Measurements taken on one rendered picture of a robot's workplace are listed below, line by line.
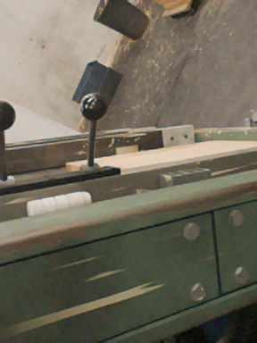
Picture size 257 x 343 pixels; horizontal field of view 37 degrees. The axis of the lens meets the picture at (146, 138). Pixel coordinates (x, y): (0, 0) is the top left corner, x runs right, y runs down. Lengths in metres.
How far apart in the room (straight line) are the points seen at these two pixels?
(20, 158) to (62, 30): 5.25
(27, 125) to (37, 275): 4.53
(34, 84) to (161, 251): 5.92
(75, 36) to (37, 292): 6.10
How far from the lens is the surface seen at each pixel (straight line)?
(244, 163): 0.69
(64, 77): 6.26
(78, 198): 0.51
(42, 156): 1.14
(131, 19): 5.44
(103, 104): 0.51
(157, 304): 0.34
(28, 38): 6.22
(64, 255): 0.29
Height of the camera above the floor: 1.58
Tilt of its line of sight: 24 degrees down
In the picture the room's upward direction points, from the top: 65 degrees counter-clockwise
